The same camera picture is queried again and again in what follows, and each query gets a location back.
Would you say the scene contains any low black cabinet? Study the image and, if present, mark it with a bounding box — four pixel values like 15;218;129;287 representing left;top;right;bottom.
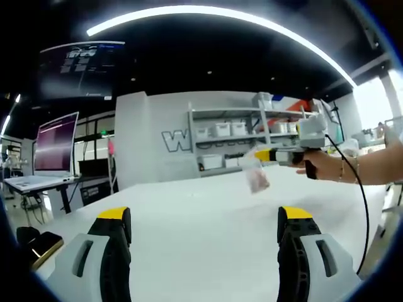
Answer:
77;174;120;207

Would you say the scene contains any white desk with black legs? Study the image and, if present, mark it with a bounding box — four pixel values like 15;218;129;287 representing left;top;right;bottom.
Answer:
3;174;83;218

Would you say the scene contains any group of white storage bins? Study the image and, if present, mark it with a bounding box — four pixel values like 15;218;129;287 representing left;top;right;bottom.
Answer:
195;121;300;171

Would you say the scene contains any black box with gold edge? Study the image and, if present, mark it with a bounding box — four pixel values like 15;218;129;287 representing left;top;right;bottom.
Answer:
15;225;65;272

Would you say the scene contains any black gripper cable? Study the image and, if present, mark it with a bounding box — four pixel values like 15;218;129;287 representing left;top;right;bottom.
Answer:
324;133;371;277

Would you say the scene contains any long ceiling light strip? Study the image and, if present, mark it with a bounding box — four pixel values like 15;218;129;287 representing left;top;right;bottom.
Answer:
86;5;358;87

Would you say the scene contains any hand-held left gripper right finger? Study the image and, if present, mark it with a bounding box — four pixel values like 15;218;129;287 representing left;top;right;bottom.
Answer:
276;206;363;302

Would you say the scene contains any black flat screen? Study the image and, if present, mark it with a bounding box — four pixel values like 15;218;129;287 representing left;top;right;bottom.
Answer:
77;159;111;177

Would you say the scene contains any black ceiling mount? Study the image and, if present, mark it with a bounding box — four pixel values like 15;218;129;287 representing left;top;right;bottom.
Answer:
361;18;382;52

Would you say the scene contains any person's right hand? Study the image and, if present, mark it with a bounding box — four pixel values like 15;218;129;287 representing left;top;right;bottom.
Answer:
295;150;344;183

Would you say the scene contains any monitor with purple screen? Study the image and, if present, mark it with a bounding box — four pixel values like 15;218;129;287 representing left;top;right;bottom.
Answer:
33;111;80;177

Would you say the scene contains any dark hanging screen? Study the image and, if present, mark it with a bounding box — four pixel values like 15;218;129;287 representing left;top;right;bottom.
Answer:
39;40;126;99

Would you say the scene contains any grey shelf unit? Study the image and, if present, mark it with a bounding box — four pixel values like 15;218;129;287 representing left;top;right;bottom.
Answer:
188;92;319;177

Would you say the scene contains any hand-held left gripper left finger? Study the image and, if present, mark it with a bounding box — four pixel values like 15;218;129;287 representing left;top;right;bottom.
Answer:
45;206;132;302

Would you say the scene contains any white chair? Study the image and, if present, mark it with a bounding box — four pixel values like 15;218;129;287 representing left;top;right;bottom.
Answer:
380;183;403;218

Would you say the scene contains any clear resealable bag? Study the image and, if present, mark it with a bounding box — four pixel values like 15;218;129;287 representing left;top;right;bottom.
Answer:
242;146;271;195

